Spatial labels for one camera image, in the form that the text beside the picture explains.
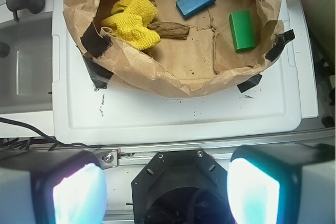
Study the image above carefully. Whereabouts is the grey toy sink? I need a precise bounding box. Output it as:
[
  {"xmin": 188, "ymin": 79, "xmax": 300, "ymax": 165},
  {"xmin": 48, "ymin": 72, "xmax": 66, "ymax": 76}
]
[{"xmin": 1, "ymin": 12, "xmax": 53, "ymax": 114}]

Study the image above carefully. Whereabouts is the black tape strip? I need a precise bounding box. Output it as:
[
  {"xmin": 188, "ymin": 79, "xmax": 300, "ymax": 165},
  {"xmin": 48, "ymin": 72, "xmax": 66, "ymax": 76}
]
[
  {"xmin": 80, "ymin": 22, "xmax": 111, "ymax": 58},
  {"xmin": 83, "ymin": 56, "xmax": 113, "ymax": 89},
  {"xmin": 237, "ymin": 74, "xmax": 262, "ymax": 93},
  {"xmin": 265, "ymin": 29, "xmax": 295, "ymax": 62}
]

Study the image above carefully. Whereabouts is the green wooden block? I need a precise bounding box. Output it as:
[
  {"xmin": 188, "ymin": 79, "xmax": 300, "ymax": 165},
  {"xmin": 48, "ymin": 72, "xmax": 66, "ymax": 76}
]
[{"xmin": 229, "ymin": 10, "xmax": 256, "ymax": 52}]

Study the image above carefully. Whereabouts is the brown bark piece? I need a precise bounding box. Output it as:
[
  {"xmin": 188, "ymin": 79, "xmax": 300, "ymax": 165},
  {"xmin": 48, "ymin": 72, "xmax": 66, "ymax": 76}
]
[{"xmin": 148, "ymin": 22, "xmax": 190, "ymax": 40}]

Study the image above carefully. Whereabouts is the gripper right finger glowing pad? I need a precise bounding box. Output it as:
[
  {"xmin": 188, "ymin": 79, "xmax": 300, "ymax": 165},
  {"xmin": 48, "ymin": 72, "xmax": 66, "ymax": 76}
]
[{"xmin": 227, "ymin": 144, "xmax": 335, "ymax": 223}]

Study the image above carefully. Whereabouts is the black cable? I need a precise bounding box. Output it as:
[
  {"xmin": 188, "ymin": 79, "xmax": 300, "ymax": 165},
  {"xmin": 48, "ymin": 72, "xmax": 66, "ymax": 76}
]
[{"xmin": 0, "ymin": 117, "xmax": 102, "ymax": 153}]

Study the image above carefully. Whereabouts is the blue wooden block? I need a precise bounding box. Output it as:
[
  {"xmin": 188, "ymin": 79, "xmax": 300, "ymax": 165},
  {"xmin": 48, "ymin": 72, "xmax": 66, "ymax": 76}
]
[{"xmin": 176, "ymin": 0, "xmax": 216, "ymax": 19}]

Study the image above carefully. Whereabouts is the brown paper bag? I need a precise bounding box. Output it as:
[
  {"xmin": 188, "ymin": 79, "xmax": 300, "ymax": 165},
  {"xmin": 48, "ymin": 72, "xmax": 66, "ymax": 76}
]
[{"xmin": 63, "ymin": 0, "xmax": 284, "ymax": 98}]

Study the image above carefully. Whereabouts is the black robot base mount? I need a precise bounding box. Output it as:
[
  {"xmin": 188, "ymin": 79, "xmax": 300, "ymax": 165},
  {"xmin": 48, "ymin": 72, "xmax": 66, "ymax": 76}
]
[{"xmin": 131, "ymin": 155, "xmax": 235, "ymax": 223}]

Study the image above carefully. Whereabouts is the white plastic bin lid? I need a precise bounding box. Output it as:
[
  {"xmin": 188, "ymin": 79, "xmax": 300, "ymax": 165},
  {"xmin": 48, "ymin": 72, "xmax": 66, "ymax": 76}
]
[{"xmin": 52, "ymin": 0, "xmax": 301, "ymax": 145}]

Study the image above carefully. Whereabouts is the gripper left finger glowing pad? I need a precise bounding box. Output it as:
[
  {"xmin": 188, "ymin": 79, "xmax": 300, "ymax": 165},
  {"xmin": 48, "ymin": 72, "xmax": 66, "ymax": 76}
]
[{"xmin": 1, "ymin": 151, "xmax": 107, "ymax": 223}]

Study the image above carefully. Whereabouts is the aluminium frame rail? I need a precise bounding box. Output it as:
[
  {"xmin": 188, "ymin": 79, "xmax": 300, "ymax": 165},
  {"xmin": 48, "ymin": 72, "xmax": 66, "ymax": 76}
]
[{"xmin": 0, "ymin": 126, "xmax": 336, "ymax": 168}]

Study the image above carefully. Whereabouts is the yellow knitted cloth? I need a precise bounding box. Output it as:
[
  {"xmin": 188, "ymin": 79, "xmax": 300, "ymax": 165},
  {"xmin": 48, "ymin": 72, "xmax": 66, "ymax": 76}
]
[{"xmin": 101, "ymin": 0, "xmax": 161, "ymax": 50}]

